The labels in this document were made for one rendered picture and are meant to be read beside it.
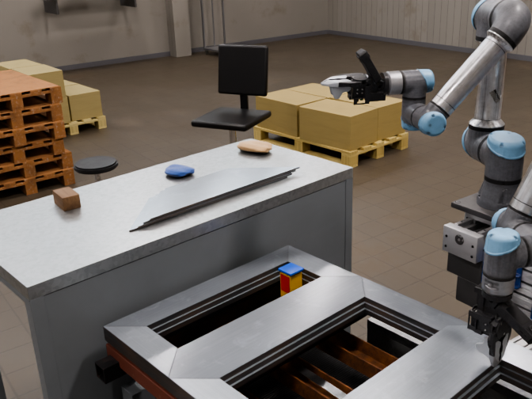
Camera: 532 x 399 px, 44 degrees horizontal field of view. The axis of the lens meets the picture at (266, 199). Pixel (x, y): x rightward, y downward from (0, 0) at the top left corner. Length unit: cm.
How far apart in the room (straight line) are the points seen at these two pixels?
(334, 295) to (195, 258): 46
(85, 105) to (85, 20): 415
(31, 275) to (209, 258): 58
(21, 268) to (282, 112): 454
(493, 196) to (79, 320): 133
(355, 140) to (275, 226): 348
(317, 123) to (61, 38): 625
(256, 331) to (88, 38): 982
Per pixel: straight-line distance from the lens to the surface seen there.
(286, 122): 619
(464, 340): 186
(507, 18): 212
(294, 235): 239
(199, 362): 176
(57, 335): 195
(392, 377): 170
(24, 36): 1109
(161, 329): 196
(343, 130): 569
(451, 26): 1182
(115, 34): 1159
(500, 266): 162
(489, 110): 228
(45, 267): 193
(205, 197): 222
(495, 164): 220
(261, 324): 189
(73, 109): 732
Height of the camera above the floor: 188
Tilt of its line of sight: 22 degrees down
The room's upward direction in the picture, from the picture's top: 2 degrees counter-clockwise
